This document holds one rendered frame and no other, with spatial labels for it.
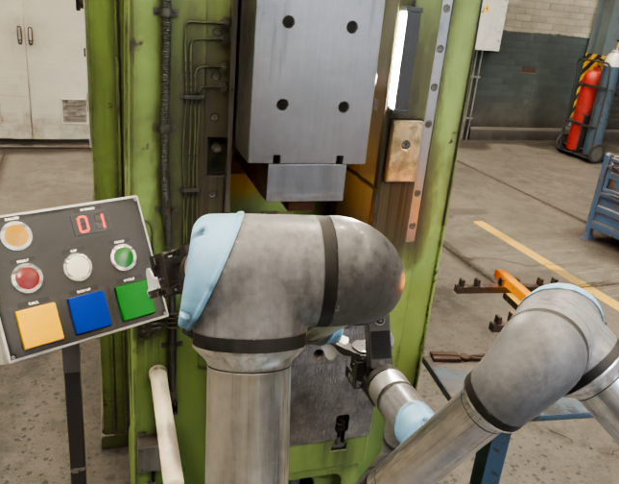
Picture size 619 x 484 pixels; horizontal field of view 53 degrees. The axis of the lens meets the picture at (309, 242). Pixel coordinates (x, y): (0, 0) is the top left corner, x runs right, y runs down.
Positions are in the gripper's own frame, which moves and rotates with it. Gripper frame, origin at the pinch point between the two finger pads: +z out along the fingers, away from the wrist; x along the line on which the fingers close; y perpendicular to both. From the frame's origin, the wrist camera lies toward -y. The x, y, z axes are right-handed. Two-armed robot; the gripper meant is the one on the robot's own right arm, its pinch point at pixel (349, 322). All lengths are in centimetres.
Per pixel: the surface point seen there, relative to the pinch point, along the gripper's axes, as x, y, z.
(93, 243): -52, -13, 19
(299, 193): -4.0, -19.3, 30.7
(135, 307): -43.9, 0.4, 13.5
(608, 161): 324, 35, 272
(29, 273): -64, -10, 11
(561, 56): 557, -19, 643
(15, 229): -66, -18, 15
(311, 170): -1.5, -25.1, 30.7
